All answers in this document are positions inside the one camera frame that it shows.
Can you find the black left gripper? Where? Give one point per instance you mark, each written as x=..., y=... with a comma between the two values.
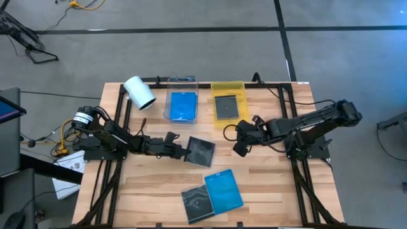
x=165, y=149

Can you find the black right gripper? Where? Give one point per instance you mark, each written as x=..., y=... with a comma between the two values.
x=259, y=133

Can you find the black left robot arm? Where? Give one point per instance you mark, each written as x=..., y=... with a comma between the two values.
x=111, y=136

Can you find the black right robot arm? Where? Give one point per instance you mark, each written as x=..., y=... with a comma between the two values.
x=318, y=122

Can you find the yellow plastic bin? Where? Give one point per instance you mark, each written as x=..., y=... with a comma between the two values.
x=229, y=87

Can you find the clear plastic bin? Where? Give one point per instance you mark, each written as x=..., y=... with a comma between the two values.
x=181, y=84

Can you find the white printed paper box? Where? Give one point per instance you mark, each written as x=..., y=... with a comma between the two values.
x=71, y=162

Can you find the grey equipment stand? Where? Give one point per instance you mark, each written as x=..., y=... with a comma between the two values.
x=394, y=121

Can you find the tablet with blue screen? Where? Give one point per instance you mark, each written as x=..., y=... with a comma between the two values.
x=8, y=111

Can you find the black computer mouse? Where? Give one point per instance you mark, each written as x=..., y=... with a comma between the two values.
x=14, y=220

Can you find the black tripod stand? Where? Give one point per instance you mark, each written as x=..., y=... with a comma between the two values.
x=16, y=27

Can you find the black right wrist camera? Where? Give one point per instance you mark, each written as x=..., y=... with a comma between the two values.
x=245, y=127

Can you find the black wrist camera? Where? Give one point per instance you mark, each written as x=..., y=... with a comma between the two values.
x=245, y=127
x=171, y=137

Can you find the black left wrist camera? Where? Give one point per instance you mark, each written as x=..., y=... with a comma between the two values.
x=171, y=137

